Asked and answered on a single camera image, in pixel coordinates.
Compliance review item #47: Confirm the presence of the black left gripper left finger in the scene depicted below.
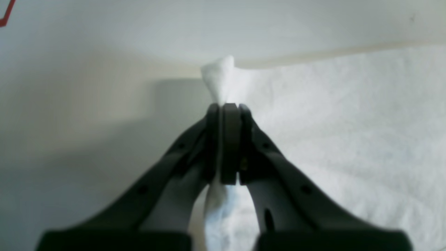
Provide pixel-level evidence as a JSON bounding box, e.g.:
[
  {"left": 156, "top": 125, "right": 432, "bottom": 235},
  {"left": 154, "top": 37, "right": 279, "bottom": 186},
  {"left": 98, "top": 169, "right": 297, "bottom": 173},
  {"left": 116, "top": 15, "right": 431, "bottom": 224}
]
[{"left": 37, "top": 104, "right": 220, "bottom": 251}]

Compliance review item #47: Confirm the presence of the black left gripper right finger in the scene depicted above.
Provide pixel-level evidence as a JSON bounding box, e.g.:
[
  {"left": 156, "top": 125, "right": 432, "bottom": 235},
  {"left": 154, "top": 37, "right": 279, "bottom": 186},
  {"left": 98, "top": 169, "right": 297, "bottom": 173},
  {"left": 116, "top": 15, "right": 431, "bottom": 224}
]
[{"left": 221, "top": 104, "right": 413, "bottom": 251}]

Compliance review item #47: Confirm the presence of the white printed T-shirt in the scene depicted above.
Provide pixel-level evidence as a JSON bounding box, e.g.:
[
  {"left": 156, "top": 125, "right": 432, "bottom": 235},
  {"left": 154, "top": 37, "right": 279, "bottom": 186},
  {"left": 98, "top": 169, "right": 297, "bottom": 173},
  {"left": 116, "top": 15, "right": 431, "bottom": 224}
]
[{"left": 201, "top": 45, "right": 446, "bottom": 251}]

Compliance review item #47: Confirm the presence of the red tape rectangle marking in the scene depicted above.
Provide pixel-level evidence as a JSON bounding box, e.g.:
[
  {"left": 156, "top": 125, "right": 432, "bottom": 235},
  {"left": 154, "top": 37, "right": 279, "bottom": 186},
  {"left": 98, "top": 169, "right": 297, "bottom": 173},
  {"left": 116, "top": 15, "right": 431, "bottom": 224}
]
[{"left": 0, "top": 0, "right": 16, "bottom": 27}]

